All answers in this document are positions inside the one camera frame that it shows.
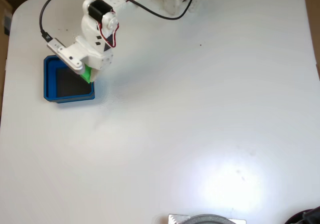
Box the green cube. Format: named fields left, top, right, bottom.
left=79, top=63, right=94, bottom=85

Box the blue square box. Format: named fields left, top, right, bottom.
left=43, top=55, right=96, bottom=104

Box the silver foil sheet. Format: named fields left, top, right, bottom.
left=167, top=213, right=247, bottom=224

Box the gray round disc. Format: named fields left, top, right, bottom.
left=184, top=214, right=238, bottom=224

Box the black round object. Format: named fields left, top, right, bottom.
left=284, top=205, right=320, bottom=224

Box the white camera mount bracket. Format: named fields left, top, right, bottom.
left=57, top=42, right=90, bottom=70

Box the red white servo wire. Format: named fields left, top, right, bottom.
left=98, top=8, right=120, bottom=49

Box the silver camera box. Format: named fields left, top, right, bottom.
left=46, top=37, right=86, bottom=76

